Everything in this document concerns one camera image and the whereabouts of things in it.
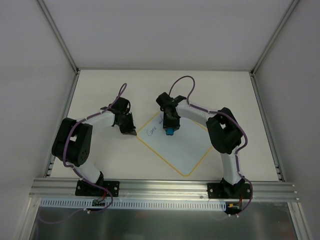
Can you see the white slotted cable duct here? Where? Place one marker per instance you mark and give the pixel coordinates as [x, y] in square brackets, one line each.
[134, 204]

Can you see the right aluminium frame post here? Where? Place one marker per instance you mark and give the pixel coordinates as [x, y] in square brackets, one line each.
[272, 40]

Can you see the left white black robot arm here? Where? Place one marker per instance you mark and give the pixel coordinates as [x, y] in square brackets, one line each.
[72, 144]

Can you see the left aluminium frame post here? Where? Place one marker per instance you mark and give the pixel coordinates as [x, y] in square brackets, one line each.
[52, 25]

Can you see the aluminium mounting rail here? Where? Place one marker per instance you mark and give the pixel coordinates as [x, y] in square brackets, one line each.
[175, 190]

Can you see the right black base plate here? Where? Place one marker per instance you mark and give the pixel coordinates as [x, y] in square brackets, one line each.
[222, 191]

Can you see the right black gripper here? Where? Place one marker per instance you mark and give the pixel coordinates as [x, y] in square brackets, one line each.
[171, 123]

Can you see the yellow framed whiteboard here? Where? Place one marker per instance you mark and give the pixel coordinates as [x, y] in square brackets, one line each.
[184, 150]

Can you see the aluminium frame post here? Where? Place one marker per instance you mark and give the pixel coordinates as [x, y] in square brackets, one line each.
[52, 25]
[272, 40]

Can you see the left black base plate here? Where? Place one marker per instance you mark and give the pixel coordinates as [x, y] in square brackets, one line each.
[84, 189]

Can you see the blue whiteboard eraser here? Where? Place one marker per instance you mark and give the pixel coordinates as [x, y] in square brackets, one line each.
[169, 131]

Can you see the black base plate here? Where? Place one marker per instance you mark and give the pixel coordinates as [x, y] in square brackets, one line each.
[222, 191]
[84, 189]

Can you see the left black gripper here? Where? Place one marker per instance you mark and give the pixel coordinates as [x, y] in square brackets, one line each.
[126, 124]

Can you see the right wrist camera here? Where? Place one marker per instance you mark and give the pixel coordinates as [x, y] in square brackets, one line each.
[165, 101]

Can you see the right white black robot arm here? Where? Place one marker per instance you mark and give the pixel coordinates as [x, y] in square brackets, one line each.
[223, 130]

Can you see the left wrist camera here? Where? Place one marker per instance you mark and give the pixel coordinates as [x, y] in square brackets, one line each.
[121, 106]

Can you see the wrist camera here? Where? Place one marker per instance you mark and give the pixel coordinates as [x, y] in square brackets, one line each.
[165, 101]
[121, 106]

